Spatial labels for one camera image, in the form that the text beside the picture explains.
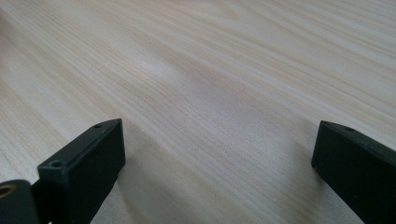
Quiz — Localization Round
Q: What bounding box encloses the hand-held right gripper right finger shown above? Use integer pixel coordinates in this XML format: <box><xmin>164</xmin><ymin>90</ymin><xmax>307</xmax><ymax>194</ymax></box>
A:
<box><xmin>311</xmin><ymin>120</ymin><xmax>396</xmax><ymax>224</ymax></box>

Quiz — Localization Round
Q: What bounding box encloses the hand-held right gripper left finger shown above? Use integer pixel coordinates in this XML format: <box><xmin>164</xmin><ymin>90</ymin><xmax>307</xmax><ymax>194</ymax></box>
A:
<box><xmin>31</xmin><ymin>118</ymin><xmax>127</xmax><ymax>224</ymax></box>

